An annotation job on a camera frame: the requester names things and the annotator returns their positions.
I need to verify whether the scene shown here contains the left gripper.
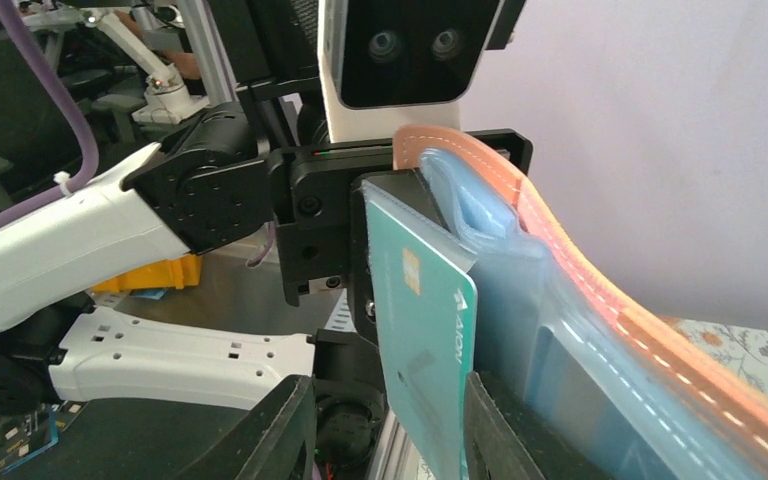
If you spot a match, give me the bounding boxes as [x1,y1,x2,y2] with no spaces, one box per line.
[267,129,534,349]

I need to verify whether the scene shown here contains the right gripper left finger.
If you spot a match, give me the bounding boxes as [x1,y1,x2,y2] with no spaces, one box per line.
[175,375,316,480]

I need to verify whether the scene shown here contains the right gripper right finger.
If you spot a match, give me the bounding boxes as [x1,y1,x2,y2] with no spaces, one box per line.
[463,371,609,480]

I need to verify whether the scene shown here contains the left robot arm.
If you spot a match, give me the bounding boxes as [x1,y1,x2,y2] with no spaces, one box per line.
[0,1,524,415]

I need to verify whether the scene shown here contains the dark cards on desk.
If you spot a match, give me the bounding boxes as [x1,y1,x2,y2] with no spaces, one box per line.
[0,401,85,473]

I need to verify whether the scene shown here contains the yellow plastic bin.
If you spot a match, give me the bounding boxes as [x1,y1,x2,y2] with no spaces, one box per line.
[92,254,203,293]

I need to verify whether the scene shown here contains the floral table mat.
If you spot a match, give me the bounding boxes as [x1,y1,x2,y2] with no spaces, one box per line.
[662,317,768,396]

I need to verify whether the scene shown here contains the aluminium rail frame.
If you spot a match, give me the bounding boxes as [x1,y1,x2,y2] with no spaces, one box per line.
[320,291,425,480]

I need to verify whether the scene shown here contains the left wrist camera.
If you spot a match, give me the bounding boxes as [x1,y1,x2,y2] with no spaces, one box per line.
[317,0,525,143]

